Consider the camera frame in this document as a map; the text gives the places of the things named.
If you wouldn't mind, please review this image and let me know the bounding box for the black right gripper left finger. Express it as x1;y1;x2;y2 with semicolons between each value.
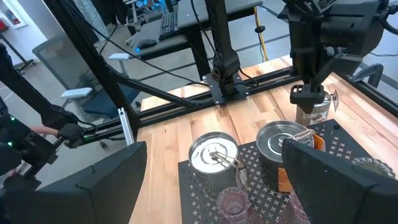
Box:
0;141;147;224

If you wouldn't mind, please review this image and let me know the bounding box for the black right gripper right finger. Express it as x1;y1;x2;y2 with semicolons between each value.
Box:
282;138;398;224

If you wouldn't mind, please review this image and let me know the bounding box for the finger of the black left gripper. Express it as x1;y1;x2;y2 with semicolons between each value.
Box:
289;52;345;115

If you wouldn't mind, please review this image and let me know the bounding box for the silver candle tin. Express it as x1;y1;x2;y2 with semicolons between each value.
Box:
255;120;326;195
188;131;240;200
294;90;340;128

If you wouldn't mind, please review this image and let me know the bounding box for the green glass candlestick holder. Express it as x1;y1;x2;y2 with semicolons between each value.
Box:
350;156;396;180

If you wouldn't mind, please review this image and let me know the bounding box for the pink glass candlestick holder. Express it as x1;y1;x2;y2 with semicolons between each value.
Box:
216;185;251;224

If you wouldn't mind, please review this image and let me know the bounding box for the silver aluminium extrusion piece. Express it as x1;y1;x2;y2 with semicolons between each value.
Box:
117;106;136;146

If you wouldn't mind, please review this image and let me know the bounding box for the person's hand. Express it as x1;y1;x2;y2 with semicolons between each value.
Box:
29;125;60;138

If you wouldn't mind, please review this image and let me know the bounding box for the mesh office chair blue seat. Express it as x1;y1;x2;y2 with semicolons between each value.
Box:
32;33;141;125

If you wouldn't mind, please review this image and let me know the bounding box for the black perforated metal shelf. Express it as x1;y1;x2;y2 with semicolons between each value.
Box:
177;119;398;224

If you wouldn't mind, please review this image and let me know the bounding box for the black desk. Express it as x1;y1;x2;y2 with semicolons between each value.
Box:
133;0;264;82

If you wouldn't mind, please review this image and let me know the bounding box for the black keyboard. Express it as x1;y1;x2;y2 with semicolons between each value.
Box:
157;11;178;42

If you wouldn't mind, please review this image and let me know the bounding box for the black computer mouse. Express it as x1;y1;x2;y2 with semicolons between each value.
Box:
136;38;158;50

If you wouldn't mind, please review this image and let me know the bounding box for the yellow cable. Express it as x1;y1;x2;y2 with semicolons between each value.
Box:
253;6;270;63

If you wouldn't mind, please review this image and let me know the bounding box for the black aluminium table frame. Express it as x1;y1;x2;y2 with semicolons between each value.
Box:
43;0;398;147

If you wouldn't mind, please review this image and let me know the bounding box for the black power cable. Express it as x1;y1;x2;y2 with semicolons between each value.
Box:
62;0;209;88

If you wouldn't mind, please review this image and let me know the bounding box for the white framed wall sign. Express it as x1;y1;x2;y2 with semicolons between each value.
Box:
0;0;28;30

